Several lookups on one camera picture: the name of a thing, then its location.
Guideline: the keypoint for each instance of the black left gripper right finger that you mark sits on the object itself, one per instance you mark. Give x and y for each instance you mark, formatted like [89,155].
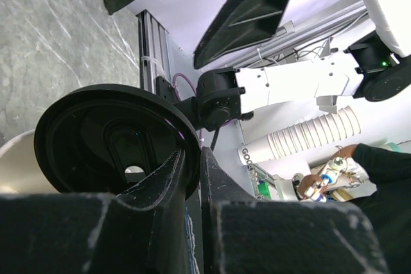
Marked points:
[242,234]

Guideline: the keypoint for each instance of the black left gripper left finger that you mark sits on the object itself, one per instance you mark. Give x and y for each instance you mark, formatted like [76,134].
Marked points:
[138,231]

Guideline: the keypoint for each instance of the black plastic cup lid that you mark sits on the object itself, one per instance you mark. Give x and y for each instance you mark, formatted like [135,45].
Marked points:
[85,141]

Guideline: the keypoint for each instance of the brown paper coffee cup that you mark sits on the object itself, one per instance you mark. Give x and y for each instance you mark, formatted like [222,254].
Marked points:
[20,172]

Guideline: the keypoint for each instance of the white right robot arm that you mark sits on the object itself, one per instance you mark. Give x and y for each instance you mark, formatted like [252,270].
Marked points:
[376,67]

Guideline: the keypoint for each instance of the person's hand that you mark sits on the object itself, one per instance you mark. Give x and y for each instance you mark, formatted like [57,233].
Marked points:
[314,186]

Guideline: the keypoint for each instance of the stack of white paper cups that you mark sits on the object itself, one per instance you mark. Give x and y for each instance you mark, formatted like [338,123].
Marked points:
[316,132]

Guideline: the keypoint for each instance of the aluminium frame post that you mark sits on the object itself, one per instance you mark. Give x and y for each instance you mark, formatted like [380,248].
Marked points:
[153,51]

